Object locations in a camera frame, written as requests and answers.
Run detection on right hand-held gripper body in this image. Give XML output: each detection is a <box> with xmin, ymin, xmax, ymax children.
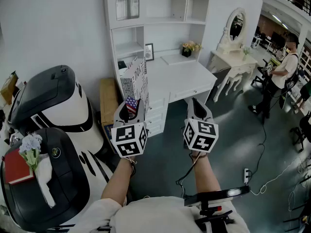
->
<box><xmin>183</xmin><ymin>118</ymin><xmax>219</xmax><ymax>153</ymax></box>

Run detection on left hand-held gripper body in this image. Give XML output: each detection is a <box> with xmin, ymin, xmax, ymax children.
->
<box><xmin>110</xmin><ymin>119</ymin><xmax>149</xmax><ymax>158</ymax></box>

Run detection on newspaper-print box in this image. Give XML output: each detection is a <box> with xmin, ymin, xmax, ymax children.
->
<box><xmin>120</xmin><ymin>56</ymin><xmax>149</xmax><ymax>118</ymax></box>

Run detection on person's right forearm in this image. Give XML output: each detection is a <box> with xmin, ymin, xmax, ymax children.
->
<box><xmin>190</xmin><ymin>151</ymin><xmax>222</xmax><ymax>194</ymax></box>

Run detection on person's left forearm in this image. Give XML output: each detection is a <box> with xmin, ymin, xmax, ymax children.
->
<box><xmin>101</xmin><ymin>156</ymin><xmax>136</xmax><ymax>206</ymax></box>

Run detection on white desk with hutch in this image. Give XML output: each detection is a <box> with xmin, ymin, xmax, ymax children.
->
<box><xmin>103</xmin><ymin>0</ymin><xmax>218</xmax><ymax>138</ymax></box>

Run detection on red hardcover book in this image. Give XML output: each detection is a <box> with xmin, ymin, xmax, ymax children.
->
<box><xmin>4</xmin><ymin>149</ymin><xmax>35</xmax><ymax>185</ymax></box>

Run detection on brown cardboard box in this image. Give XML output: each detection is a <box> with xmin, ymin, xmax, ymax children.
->
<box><xmin>99</xmin><ymin>78</ymin><xmax>122</xmax><ymax>153</ymax></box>

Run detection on dark upholstered chair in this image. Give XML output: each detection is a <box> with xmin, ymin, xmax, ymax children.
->
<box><xmin>213</xmin><ymin>66</ymin><xmax>232</xmax><ymax>88</ymax></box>

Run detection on white vanity table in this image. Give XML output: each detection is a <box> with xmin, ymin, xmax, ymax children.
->
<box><xmin>208</xmin><ymin>48</ymin><xmax>259</xmax><ymax>103</ymax></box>

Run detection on yellow flowers in black pot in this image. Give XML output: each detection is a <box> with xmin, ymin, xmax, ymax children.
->
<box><xmin>182</xmin><ymin>40</ymin><xmax>203</xmax><ymax>58</ymax></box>

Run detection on white flowers in small vase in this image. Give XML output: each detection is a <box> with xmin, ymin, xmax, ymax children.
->
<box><xmin>242</xmin><ymin>46</ymin><xmax>253</xmax><ymax>62</ymax></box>

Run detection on person's white shirt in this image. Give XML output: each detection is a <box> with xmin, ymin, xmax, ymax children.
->
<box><xmin>70</xmin><ymin>195</ymin><xmax>251</xmax><ymax>233</ymax></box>

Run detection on white wrapping cloth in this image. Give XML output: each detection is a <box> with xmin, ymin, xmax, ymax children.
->
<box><xmin>35</xmin><ymin>153</ymin><xmax>57</xmax><ymax>209</ymax></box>

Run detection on oval vanity mirror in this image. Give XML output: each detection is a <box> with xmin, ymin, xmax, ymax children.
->
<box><xmin>217</xmin><ymin>7</ymin><xmax>247</xmax><ymax>54</ymax></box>

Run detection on blue artificial flower bouquet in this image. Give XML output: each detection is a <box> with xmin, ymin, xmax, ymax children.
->
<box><xmin>18</xmin><ymin>132</ymin><xmax>43</xmax><ymax>172</ymax></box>

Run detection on black office chair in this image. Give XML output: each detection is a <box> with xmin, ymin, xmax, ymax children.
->
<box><xmin>290</xmin><ymin>110</ymin><xmax>311</xmax><ymax>153</ymax></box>

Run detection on ribbed glass cabinet door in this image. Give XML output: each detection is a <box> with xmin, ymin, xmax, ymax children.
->
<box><xmin>114</xmin><ymin>0</ymin><xmax>141</xmax><ymax>21</ymax></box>

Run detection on small cardboard box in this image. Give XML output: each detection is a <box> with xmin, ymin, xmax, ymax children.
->
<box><xmin>0</xmin><ymin>72</ymin><xmax>19</xmax><ymax>106</ymax></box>

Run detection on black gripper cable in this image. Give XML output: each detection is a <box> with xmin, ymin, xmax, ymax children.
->
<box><xmin>175</xmin><ymin>154</ymin><xmax>203</xmax><ymax>199</ymax></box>
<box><xmin>128</xmin><ymin>157</ymin><xmax>137</xmax><ymax>178</ymax></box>

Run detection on black chest mount tray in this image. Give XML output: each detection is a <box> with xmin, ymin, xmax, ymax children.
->
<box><xmin>183</xmin><ymin>185</ymin><xmax>251</xmax><ymax>228</ymax></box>

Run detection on black floor cable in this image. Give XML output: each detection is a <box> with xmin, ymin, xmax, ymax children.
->
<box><xmin>249</xmin><ymin>115</ymin><xmax>268</xmax><ymax>179</ymax></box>

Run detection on black picture frame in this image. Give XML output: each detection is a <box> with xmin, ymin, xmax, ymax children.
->
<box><xmin>145</xmin><ymin>43</ymin><xmax>155</xmax><ymax>62</ymax></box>

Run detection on white floor cable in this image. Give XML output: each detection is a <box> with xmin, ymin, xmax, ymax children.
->
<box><xmin>249</xmin><ymin>156</ymin><xmax>307</xmax><ymax>196</ymax></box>

